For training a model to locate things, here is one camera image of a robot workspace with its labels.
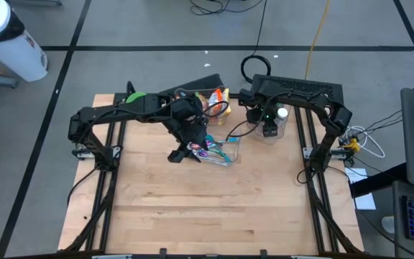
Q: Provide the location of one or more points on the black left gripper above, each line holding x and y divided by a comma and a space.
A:
189, 118

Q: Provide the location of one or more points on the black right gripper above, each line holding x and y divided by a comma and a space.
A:
269, 127

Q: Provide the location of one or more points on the rainbow bowl spoon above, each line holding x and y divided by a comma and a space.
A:
195, 146

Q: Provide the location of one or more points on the grey-lid barcode spice bottle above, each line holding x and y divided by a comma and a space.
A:
282, 112

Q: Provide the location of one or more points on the orange ramen pack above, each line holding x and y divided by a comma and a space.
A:
216, 99

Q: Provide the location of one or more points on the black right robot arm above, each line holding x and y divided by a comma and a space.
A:
300, 97

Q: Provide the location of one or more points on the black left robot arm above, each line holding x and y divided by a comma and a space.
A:
120, 109

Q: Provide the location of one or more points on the clear plastic bin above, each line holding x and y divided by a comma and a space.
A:
228, 120
234, 154
286, 133

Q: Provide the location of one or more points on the black mesh equipment box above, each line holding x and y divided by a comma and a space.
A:
300, 83

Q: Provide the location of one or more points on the dark grey flat panel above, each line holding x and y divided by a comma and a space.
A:
207, 82

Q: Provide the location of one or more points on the green bowl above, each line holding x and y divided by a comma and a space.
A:
135, 97

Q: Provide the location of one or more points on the white paper sheet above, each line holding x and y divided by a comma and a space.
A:
367, 201

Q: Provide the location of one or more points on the white computer mouse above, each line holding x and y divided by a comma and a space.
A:
388, 224

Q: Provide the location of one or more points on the white trash can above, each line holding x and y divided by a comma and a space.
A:
13, 54

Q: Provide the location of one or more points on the black aluminium table frame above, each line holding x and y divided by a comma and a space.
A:
103, 216

